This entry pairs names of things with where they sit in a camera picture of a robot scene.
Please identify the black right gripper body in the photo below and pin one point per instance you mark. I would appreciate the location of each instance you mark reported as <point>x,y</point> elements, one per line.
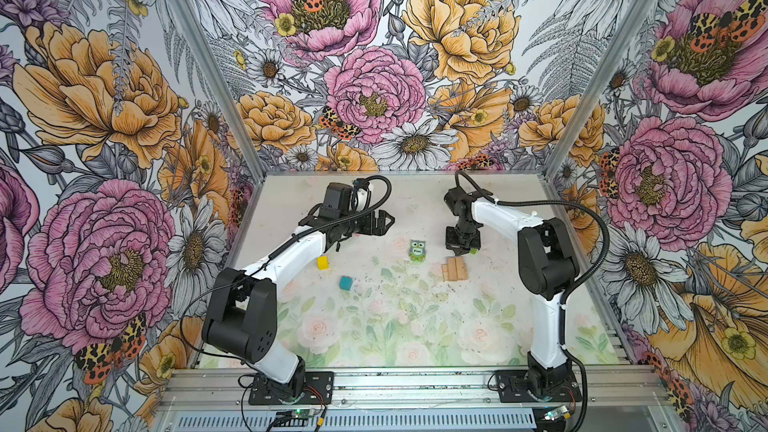
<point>463,237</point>

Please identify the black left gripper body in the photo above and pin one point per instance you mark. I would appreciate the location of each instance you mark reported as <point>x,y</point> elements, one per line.
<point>362,223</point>

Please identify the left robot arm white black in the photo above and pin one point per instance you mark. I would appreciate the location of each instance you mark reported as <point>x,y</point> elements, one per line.
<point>242,318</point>

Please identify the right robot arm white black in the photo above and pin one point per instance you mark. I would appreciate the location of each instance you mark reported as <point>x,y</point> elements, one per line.
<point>547,268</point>

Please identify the green owl number toy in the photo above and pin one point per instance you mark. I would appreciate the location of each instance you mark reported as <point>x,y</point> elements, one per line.
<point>417,251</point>

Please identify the yellow small cube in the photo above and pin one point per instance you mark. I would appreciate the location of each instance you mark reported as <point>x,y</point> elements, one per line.
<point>323,263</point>

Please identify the teal small cube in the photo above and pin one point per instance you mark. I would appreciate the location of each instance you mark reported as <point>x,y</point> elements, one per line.
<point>345,283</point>

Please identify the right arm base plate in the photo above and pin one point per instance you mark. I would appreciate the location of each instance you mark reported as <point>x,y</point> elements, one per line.
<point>523,386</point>

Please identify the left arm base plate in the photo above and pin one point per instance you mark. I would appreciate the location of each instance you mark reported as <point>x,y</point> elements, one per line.
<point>307,388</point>

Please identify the aluminium front rail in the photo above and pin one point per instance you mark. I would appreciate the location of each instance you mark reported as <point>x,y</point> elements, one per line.
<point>619,398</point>

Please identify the left aluminium corner post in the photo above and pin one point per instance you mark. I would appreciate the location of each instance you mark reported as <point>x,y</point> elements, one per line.
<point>186,14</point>

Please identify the aluminium corner post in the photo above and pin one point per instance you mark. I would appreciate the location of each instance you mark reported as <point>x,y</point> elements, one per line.
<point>186,14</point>
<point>625,32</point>

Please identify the right aluminium corner post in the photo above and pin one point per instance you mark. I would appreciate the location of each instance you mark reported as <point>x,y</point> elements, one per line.
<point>625,32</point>

